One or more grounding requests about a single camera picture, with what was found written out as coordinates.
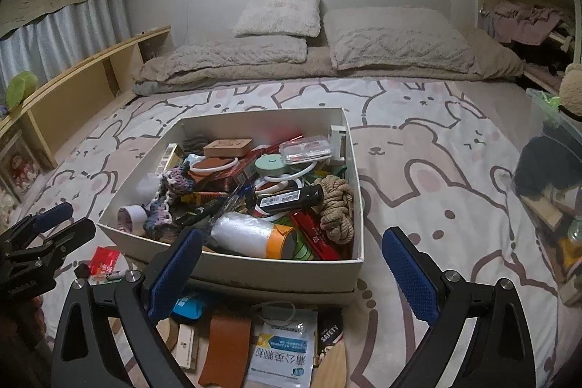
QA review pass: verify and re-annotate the brown leather sleeve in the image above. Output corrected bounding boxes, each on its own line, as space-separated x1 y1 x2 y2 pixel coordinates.
198 314 253 388

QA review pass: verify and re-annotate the red paper packet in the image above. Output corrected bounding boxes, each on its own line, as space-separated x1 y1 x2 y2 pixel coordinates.
88 246 121 280

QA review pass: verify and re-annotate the bear printed blanket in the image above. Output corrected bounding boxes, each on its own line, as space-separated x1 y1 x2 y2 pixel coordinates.
27 76 582 388

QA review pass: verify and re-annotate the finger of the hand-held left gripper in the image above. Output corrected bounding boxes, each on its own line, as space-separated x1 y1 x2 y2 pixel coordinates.
4 217 97 275
0 201 74 250

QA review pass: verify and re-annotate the clear press-on nails case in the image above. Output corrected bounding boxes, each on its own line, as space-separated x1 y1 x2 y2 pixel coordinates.
278 136 332 165

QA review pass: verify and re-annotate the red flat box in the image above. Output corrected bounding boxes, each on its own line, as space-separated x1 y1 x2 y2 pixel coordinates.
291 211 353 259

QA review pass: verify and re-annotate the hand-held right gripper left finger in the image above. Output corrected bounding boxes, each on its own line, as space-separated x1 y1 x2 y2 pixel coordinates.
51 228 204 388

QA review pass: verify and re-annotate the framed picture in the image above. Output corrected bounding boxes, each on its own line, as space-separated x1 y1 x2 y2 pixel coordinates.
0 133 39 202

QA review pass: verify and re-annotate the white tape roll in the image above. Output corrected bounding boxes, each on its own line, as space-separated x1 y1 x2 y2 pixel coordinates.
117 205 148 232

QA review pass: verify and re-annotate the yellow striped box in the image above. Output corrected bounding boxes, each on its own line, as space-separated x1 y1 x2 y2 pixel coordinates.
157 143 183 175

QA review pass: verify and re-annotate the multicolour crocheted cloth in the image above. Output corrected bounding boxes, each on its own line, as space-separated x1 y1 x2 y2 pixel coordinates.
143 163 196 241

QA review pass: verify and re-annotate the clear film roll orange core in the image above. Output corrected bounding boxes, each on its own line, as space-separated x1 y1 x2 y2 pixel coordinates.
202 213 296 259

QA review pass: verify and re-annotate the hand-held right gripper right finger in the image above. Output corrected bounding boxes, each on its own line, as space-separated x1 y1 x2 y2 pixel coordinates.
381 227 537 388

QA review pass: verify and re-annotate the light wooden paddle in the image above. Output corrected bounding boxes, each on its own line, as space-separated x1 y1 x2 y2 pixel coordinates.
311 343 348 388

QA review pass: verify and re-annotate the mint green round device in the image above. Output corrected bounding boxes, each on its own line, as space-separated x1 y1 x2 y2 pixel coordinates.
255 155 287 180

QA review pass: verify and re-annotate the dark cloth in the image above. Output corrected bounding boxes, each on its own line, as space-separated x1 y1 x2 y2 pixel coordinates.
514 136 582 198

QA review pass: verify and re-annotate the fuzzy square pillow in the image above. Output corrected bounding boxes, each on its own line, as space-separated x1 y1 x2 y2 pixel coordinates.
234 0 321 38

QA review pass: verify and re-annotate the pale blue curtain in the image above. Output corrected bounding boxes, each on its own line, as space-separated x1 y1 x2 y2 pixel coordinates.
0 0 128 89

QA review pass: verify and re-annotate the green plush toy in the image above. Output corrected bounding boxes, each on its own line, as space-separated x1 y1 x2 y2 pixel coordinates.
5 71 39 109

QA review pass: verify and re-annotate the blue packet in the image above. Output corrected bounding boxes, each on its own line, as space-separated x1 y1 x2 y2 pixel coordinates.
172 296 203 321

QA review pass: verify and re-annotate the black bottle white label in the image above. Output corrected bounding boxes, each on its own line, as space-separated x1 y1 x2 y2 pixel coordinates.
256 184 324 213

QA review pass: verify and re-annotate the brown fuzzy plush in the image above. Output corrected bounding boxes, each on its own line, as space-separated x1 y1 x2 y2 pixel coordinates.
558 63 582 116

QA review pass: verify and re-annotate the beige duvet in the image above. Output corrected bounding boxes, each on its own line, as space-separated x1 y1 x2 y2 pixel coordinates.
132 29 523 95

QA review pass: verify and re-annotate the black snack packet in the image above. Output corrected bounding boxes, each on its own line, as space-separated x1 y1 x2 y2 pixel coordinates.
316 308 344 364

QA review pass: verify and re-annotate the white and blue sachet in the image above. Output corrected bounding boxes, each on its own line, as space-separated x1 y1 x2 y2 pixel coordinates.
246 308 319 388

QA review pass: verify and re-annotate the wooden shelf unit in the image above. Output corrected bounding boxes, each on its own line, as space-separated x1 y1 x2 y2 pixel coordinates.
0 27 172 207

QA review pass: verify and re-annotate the white plastic stand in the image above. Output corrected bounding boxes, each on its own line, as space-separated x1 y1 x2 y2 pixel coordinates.
330 125 348 164

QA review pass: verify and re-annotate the coiled jute rope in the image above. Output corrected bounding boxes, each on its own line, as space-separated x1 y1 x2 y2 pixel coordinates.
318 175 356 243

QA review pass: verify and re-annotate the brown leather pouch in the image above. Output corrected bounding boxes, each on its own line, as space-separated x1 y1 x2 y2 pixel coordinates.
188 161 237 184

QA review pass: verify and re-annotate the clear plastic bin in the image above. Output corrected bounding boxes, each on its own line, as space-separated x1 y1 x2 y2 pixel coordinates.
511 88 582 307

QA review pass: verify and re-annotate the wooden block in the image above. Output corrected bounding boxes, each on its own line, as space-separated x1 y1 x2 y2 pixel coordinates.
203 138 254 158

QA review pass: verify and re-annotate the folded textured quilt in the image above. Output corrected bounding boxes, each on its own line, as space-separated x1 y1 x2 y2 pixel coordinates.
139 36 309 82

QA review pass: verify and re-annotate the white cardboard box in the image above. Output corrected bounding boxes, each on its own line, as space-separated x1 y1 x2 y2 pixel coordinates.
96 107 365 307

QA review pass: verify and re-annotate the pile of clothes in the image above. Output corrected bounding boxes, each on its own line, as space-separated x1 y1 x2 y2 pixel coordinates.
493 1 569 43

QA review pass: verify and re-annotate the large textured pillow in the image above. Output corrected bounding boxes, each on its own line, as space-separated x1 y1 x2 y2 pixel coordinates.
324 6 476 74

